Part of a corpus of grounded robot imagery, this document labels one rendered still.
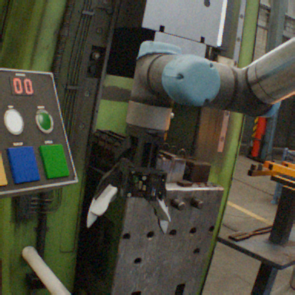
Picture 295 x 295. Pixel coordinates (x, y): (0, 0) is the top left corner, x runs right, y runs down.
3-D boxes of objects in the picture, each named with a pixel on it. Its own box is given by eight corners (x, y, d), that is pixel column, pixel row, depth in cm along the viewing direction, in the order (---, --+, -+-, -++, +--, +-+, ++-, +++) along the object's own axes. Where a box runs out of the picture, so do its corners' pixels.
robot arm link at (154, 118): (125, 99, 78) (168, 105, 80) (120, 124, 79) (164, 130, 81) (134, 103, 71) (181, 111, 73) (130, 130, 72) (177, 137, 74)
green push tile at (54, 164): (70, 175, 97) (62, 143, 98) (49, 178, 91) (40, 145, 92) (65, 177, 98) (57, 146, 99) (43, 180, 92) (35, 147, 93)
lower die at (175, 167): (181, 183, 139) (187, 157, 137) (128, 182, 127) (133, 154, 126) (115, 151, 172) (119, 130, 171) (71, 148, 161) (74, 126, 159)
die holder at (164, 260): (195, 298, 149) (225, 187, 142) (107, 315, 127) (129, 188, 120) (119, 243, 194) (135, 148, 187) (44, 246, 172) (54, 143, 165)
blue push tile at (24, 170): (41, 179, 88) (33, 146, 89) (17, 183, 82) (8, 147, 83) (36, 181, 89) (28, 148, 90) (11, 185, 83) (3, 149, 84)
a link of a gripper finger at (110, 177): (88, 194, 77) (123, 160, 77) (87, 192, 79) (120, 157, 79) (107, 210, 79) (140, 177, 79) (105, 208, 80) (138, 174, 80)
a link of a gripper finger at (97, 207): (79, 226, 73) (115, 189, 74) (75, 214, 79) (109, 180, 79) (92, 236, 74) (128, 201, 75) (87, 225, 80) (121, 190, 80)
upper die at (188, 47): (202, 73, 133) (206, 44, 131) (150, 61, 121) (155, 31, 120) (131, 63, 167) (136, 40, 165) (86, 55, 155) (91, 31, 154)
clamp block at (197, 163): (209, 182, 146) (213, 164, 144) (190, 182, 141) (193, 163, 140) (187, 173, 155) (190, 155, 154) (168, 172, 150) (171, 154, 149)
